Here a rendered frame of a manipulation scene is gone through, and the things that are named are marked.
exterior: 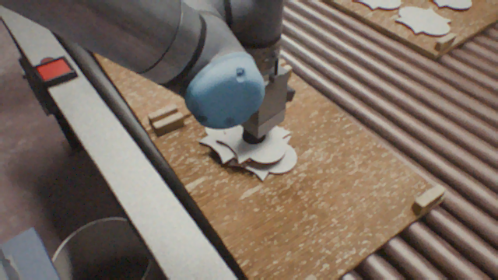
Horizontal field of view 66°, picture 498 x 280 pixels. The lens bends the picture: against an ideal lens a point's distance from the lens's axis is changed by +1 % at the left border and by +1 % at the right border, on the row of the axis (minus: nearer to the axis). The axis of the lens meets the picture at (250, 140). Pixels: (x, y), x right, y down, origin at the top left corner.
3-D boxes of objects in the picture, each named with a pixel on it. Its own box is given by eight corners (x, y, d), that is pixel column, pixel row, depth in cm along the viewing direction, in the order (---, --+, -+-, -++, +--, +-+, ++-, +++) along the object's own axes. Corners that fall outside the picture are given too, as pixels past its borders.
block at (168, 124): (158, 138, 72) (155, 128, 70) (153, 132, 73) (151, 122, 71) (185, 125, 74) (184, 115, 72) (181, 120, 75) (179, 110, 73)
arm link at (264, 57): (254, 14, 56) (296, 36, 52) (254, 40, 59) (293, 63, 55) (216, 33, 52) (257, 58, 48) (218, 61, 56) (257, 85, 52)
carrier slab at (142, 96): (149, 137, 74) (147, 131, 73) (82, 40, 97) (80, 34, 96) (289, 75, 87) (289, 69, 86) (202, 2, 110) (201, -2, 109)
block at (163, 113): (152, 129, 73) (149, 119, 71) (149, 124, 74) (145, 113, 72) (180, 117, 76) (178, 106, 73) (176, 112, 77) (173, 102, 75)
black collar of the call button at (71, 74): (44, 89, 85) (41, 82, 83) (34, 71, 89) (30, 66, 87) (78, 75, 88) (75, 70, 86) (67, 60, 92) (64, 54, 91)
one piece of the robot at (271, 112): (317, 36, 55) (305, 117, 67) (273, 14, 60) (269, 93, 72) (259, 71, 50) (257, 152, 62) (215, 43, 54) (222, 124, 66)
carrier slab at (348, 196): (278, 327, 51) (278, 323, 49) (149, 140, 73) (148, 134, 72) (443, 201, 64) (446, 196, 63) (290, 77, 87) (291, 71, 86)
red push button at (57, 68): (47, 85, 85) (44, 80, 84) (39, 72, 89) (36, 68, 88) (74, 75, 88) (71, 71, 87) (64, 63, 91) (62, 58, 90)
